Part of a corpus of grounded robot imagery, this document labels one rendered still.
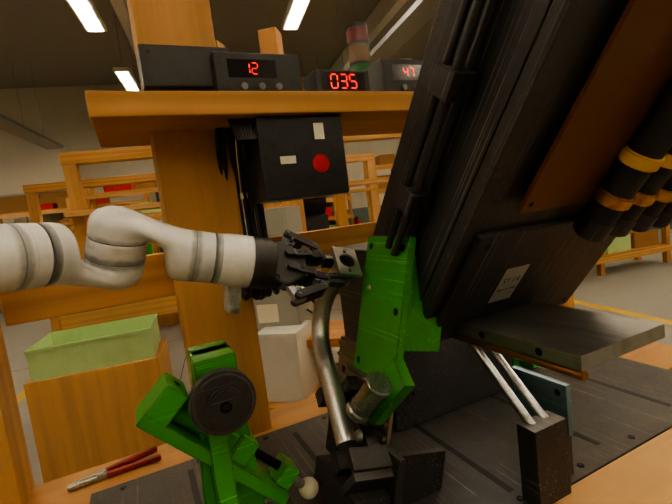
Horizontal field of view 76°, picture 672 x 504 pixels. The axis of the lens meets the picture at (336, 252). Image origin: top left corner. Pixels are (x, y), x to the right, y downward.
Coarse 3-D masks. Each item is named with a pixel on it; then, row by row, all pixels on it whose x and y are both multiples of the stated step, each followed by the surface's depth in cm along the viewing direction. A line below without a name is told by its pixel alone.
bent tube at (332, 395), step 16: (336, 256) 66; (352, 256) 67; (336, 272) 66; (352, 272) 65; (336, 288) 69; (320, 304) 71; (320, 320) 71; (320, 336) 71; (320, 352) 69; (320, 368) 67; (336, 368) 68; (336, 384) 65; (336, 400) 63; (336, 416) 61; (336, 432) 60; (352, 432) 60
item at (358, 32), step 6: (354, 24) 97; (360, 24) 97; (348, 30) 98; (354, 30) 97; (360, 30) 97; (366, 30) 98; (348, 36) 98; (354, 36) 97; (360, 36) 97; (366, 36) 98; (348, 42) 98; (354, 42) 97; (366, 42) 98
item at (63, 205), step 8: (56, 200) 867; (64, 200) 869; (104, 200) 885; (136, 200) 899; (144, 200) 899; (48, 208) 860; (56, 208) 860; (64, 208) 864; (0, 216) 831; (8, 216) 834; (16, 216) 838; (72, 232) 866
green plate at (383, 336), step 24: (384, 240) 63; (408, 240) 58; (384, 264) 62; (408, 264) 58; (384, 288) 62; (408, 288) 58; (360, 312) 67; (384, 312) 61; (408, 312) 59; (360, 336) 67; (384, 336) 60; (408, 336) 60; (432, 336) 61; (360, 360) 66; (384, 360) 60
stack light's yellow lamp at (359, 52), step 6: (360, 42) 97; (348, 48) 99; (354, 48) 98; (360, 48) 97; (366, 48) 98; (348, 54) 100; (354, 54) 98; (360, 54) 97; (366, 54) 98; (354, 60) 98; (360, 60) 98; (366, 60) 98
